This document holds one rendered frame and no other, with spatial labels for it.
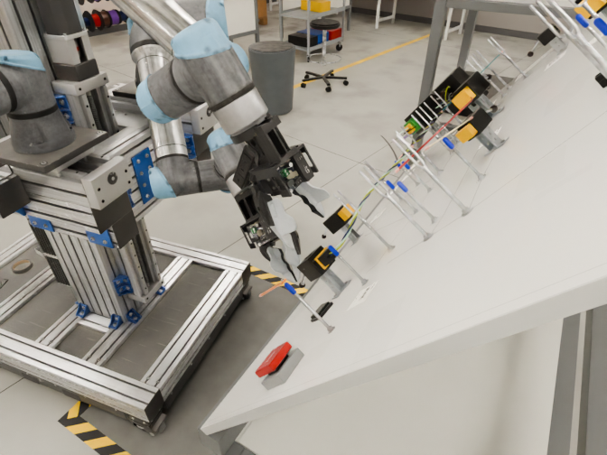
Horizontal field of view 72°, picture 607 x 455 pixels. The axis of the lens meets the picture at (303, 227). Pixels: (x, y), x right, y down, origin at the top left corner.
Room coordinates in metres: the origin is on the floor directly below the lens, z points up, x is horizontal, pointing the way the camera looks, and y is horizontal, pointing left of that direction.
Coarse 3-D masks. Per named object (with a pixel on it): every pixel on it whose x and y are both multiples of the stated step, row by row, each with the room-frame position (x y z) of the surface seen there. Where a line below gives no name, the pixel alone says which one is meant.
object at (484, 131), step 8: (472, 112) 0.71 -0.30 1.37; (480, 112) 0.69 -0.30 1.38; (464, 120) 0.70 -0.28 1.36; (472, 120) 0.67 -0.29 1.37; (480, 120) 0.68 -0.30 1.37; (488, 120) 0.69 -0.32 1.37; (480, 128) 0.67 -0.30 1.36; (488, 128) 0.68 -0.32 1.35; (480, 136) 0.68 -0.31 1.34; (488, 136) 0.67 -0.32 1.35; (496, 136) 0.67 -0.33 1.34; (488, 144) 0.68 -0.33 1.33; (496, 144) 0.66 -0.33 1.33; (488, 152) 0.67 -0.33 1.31
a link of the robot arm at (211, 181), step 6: (198, 162) 0.86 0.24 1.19; (204, 162) 0.86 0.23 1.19; (210, 162) 0.86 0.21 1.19; (204, 168) 0.85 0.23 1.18; (210, 168) 0.85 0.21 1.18; (204, 174) 0.84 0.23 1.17; (210, 174) 0.84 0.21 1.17; (216, 174) 0.84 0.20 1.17; (204, 180) 0.83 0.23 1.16; (210, 180) 0.83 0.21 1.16; (216, 180) 0.84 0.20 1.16; (222, 180) 0.84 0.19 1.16; (204, 186) 0.83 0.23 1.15; (210, 186) 0.83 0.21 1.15; (216, 186) 0.84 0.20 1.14; (222, 186) 0.84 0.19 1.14; (228, 192) 0.88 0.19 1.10
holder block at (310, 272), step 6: (318, 246) 0.60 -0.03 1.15; (312, 252) 0.61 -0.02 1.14; (318, 252) 0.58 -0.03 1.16; (306, 258) 0.59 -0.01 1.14; (312, 258) 0.57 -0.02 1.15; (300, 264) 0.59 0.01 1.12; (306, 264) 0.57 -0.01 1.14; (312, 264) 0.56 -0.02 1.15; (330, 264) 0.57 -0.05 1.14; (300, 270) 0.59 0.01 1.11; (306, 270) 0.58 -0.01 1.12; (312, 270) 0.57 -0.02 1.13; (318, 270) 0.56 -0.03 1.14; (324, 270) 0.56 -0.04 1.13; (306, 276) 0.58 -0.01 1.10; (312, 276) 0.57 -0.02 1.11; (318, 276) 0.56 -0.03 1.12
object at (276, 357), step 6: (276, 348) 0.40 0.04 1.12; (282, 348) 0.39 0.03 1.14; (288, 348) 0.39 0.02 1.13; (270, 354) 0.40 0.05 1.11; (276, 354) 0.38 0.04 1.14; (282, 354) 0.38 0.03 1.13; (264, 360) 0.39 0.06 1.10; (270, 360) 0.37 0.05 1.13; (276, 360) 0.37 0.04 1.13; (282, 360) 0.38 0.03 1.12; (264, 366) 0.37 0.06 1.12; (270, 366) 0.36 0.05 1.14; (276, 366) 0.36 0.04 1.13; (258, 372) 0.37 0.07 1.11; (264, 372) 0.36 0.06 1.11; (270, 372) 0.36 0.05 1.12
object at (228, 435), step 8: (400, 176) 1.36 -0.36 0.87; (368, 216) 1.11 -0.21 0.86; (360, 224) 1.06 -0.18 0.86; (336, 256) 0.91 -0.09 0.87; (304, 296) 0.75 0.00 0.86; (296, 304) 0.72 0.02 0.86; (272, 336) 0.62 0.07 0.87; (264, 344) 0.60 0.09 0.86; (240, 376) 0.52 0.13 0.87; (232, 384) 0.50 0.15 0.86; (208, 416) 0.43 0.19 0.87; (200, 424) 0.41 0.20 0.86; (240, 424) 0.43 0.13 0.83; (200, 432) 0.41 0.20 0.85; (216, 432) 0.40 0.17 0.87; (224, 432) 0.40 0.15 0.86; (232, 432) 0.41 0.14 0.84; (208, 440) 0.40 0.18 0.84; (216, 440) 0.39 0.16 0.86; (224, 440) 0.39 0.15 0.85; (232, 440) 0.41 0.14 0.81; (216, 448) 0.39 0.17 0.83; (224, 448) 0.39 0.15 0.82
